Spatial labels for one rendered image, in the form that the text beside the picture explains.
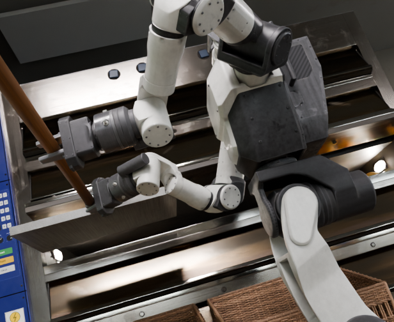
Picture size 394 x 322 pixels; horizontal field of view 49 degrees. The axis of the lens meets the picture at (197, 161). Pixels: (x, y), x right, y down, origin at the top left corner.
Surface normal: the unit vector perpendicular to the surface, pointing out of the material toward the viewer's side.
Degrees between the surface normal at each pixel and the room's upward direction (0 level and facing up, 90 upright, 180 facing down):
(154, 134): 154
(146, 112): 64
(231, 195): 111
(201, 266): 70
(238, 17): 148
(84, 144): 90
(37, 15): 180
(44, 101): 90
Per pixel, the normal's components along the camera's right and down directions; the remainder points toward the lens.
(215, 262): -0.06, -0.64
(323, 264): 0.30, 0.00
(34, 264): 0.04, -0.35
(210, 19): 0.69, 0.57
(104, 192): -0.51, -0.15
